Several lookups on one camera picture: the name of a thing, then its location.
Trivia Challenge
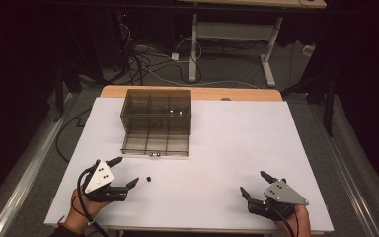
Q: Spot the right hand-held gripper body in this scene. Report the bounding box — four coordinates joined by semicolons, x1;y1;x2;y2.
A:
247;178;310;221

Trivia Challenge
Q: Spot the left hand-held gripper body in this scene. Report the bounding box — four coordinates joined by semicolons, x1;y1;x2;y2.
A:
83;159;129;203

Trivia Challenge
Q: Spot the smoky clear plastic drawer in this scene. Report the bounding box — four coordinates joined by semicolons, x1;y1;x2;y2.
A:
120;126;191;158

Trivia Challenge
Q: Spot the person's right hand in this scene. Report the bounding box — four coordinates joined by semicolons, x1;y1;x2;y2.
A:
274;204;312;237

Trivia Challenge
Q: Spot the person's left hand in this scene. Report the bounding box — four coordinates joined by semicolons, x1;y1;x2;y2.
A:
63;188;113;233

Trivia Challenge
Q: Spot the white table mat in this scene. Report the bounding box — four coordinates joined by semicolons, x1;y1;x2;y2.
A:
43;96;336;233

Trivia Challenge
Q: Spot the smoky clear drawer case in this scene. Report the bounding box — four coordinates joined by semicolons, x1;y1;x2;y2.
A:
119;88;192;136

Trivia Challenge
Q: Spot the black metal stand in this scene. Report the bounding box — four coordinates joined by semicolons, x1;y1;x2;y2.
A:
53;60;82;123
279;73;339;138

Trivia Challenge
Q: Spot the white-legged desk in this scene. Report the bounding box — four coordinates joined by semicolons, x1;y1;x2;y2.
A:
177;0;328;89

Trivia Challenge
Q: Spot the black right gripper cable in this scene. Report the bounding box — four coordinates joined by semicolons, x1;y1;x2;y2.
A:
269;201;300;237

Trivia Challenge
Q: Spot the black floor cable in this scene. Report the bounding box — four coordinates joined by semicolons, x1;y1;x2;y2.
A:
54;108;93;164

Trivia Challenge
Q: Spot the aluminium floor rail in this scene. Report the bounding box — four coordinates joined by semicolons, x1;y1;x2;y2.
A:
0;92;75;237
308;104;379;237

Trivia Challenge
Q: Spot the tangle of black floor cables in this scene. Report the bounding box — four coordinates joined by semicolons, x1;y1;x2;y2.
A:
112;23;205;87

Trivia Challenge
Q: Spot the white floor cable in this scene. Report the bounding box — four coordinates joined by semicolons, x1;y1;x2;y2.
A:
144;65;260;90

